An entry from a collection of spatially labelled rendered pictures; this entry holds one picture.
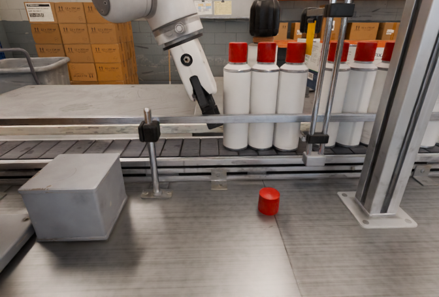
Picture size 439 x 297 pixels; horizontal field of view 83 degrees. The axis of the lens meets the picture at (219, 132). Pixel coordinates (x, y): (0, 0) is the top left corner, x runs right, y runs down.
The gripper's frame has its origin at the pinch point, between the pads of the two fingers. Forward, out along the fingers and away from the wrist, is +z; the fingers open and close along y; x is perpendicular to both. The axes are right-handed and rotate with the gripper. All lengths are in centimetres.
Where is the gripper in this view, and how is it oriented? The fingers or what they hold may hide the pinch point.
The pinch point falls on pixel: (212, 117)
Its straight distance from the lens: 50.0
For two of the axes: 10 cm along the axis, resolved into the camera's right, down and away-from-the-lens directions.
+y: -0.3, -3.9, 9.2
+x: -9.4, 3.3, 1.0
